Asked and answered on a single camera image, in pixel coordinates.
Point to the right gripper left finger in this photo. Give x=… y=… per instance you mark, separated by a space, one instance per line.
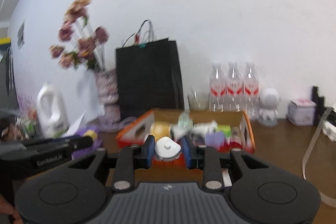
x=127 y=160

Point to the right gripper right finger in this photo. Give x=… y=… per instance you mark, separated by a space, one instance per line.
x=215 y=166

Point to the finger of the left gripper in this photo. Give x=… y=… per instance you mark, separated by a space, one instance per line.
x=20 y=145
x=67 y=148

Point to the purple knitted cloth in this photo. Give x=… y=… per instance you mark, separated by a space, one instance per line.
x=215 y=139

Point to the white tissue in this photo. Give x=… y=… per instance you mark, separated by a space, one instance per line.
x=204 y=129

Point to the green tissue pack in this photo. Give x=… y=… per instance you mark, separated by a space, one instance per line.
x=225 y=130

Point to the white respirator mask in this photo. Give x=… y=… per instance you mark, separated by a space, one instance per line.
x=166 y=149

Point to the clear plastic bag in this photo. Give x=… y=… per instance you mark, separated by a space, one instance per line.
x=185 y=121

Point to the yellow white plush toy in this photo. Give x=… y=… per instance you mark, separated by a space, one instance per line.
x=160 y=130

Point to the operator left hand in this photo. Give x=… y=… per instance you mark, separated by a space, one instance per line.
x=8 y=209

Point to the purple tissue box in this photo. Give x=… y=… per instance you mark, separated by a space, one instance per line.
x=84 y=111

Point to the white detergent jug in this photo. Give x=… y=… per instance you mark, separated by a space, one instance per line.
x=52 y=113

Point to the orange cardboard box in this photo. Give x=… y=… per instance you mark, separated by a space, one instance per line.
x=242 y=134

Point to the seated person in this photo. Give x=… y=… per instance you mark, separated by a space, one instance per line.
x=8 y=130

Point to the glass cup with spoon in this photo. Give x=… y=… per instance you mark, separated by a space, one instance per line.
x=198 y=101

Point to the purple marbled vase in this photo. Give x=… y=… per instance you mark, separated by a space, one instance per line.
x=107 y=87

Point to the middle water bottle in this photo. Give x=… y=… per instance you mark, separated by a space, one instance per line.
x=234 y=87

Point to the water bottle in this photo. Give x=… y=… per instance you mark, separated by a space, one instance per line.
x=234 y=87
x=251 y=90
x=218 y=88

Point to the left water bottle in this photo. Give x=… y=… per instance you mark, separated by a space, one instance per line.
x=218 y=88

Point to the right water bottle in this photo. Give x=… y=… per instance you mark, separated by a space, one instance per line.
x=251 y=90

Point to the black paper bag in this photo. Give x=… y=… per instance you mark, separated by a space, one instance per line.
x=148 y=75

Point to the white astronaut figure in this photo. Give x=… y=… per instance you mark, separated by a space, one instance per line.
x=269 y=102

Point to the dried pink flower bouquet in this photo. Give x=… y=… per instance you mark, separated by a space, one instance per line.
x=80 y=43

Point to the small lilac tin box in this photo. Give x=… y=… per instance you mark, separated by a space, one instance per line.
x=301 y=112

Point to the black cosmetic tubes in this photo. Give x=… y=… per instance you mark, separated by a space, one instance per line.
x=319 y=104

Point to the white power strip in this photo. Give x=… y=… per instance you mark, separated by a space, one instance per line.
x=329 y=130

